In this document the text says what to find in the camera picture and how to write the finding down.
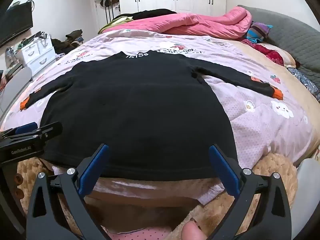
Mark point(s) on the grey quilted headboard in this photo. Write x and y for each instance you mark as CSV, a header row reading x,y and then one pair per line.
x,y
295,35

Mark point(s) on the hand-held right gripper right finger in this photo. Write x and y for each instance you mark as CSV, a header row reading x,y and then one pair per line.
x,y
225,170

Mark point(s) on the black sweater with orange cuffs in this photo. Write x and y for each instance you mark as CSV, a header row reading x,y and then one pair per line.
x,y
137,110

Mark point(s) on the black garment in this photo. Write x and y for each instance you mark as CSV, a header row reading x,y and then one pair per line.
x,y
150,13

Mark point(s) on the yellow-green cloth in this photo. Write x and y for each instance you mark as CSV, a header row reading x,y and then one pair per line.
x,y
112,25

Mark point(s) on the striped pillow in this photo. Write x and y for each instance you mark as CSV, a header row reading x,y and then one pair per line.
x,y
257,32

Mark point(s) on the dark clothes pile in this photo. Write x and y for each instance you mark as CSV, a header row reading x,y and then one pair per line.
x,y
67,41

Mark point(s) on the white drawer cabinet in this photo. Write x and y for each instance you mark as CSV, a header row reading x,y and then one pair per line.
x,y
37,55

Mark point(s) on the grey padded chair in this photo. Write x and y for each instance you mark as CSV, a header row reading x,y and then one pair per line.
x,y
13,87

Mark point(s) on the white door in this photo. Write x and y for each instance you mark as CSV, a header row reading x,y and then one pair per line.
x,y
101,15

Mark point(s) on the pink dotted pajama pants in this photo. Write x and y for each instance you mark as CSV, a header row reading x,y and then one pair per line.
x,y
140,234

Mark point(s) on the black television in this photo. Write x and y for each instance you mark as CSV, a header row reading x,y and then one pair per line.
x,y
15,25

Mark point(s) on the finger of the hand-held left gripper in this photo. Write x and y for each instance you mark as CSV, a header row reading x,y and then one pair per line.
x,y
25,128
51,131

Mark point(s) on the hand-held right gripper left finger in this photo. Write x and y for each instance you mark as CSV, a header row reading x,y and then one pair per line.
x,y
93,167

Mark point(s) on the person's right hand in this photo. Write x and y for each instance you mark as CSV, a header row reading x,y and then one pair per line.
x,y
193,232

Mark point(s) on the dark floral cloth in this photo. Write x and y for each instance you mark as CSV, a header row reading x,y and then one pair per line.
x,y
307,82

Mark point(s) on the lilac strawberry printed blanket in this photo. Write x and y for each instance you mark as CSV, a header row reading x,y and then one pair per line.
x,y
262,130

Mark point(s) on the pink quilt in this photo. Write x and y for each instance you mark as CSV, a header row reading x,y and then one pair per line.
x,y
200,22

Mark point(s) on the tan fluffy robe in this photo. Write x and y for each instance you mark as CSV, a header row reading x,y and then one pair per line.
x,y
270,170

